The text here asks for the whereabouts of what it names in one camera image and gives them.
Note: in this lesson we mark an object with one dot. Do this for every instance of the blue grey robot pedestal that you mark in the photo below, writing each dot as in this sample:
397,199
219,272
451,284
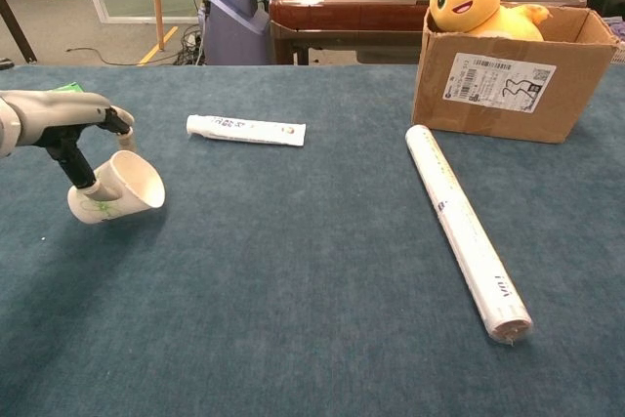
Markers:
234,31

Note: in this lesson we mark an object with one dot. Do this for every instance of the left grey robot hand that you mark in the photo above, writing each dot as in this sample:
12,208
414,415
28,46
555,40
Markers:
58,112

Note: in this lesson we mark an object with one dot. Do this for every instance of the brown wooden mahjong table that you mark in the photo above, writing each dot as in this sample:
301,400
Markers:
332,9

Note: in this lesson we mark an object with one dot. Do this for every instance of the green sachet packet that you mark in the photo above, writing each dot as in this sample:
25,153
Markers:
66,88

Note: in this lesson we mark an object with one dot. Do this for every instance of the dark slanted table leg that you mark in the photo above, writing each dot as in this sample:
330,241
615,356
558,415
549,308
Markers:
14,26

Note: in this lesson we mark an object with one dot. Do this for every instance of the long white wrapped roll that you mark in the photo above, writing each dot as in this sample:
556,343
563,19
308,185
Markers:
464,231

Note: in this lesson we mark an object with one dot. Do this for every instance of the white power strip with plugs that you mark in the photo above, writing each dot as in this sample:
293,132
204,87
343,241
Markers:
190,39

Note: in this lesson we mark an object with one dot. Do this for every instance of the blue felt table cover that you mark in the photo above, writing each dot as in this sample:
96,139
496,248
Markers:
293,290

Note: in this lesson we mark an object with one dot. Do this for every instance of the cardboard box with shipping label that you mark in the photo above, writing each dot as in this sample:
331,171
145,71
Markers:
488,119

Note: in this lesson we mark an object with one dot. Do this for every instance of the paper cup green leaf print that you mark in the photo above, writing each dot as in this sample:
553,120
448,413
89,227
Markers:
137,182

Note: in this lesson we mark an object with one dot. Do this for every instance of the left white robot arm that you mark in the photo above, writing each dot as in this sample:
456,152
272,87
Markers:
9,129

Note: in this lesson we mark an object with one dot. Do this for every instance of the white toothpaste tube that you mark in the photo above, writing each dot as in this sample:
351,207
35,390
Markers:
244,130

